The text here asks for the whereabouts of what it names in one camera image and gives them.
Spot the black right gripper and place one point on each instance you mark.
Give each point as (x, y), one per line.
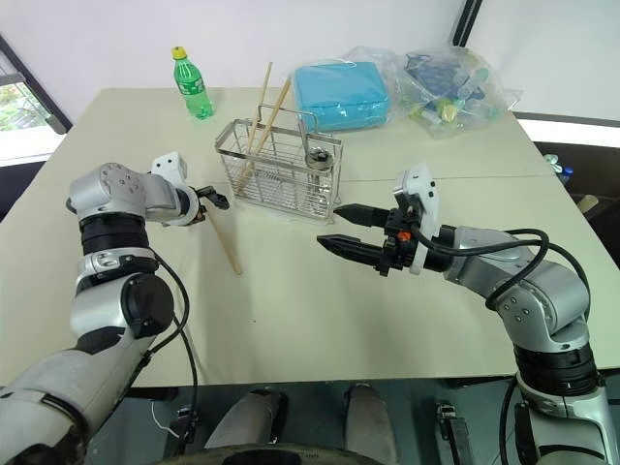
(398, 242)

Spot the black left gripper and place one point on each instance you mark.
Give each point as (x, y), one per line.
(199, 215)

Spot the wooden chopstick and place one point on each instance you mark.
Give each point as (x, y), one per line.
(225, 244)
(257, 121)
(271, 121)

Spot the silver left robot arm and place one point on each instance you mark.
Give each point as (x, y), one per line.
(111, 203)

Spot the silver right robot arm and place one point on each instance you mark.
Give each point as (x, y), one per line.
(537, 300)

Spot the metal spoon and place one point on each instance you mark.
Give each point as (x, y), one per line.
(315, 156)

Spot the green plastic soda bottle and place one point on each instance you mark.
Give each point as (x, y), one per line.
(193, 87)

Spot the blue fabric case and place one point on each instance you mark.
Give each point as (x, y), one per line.
(341, 94)

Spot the clear plastic bag of items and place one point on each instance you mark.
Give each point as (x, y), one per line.
(450, 92)

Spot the grey rounded shape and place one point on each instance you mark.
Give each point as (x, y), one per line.
(244, 419)
(367, 421)

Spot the small clear bottle blue cap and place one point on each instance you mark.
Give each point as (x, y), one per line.
(562, 170)

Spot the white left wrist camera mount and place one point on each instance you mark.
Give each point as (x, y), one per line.
(169, 167)

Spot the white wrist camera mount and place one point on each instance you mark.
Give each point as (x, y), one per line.
(420, 190)
(169, 167)

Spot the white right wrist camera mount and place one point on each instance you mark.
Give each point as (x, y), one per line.
(420, 190)

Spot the dark window frame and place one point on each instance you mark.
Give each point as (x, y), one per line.
(34, 82)

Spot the black floor bracket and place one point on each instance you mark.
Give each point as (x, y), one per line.
(453, 428)
(188, 421)

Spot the black diagonal frame bar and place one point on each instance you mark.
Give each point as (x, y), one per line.
(466, 21)

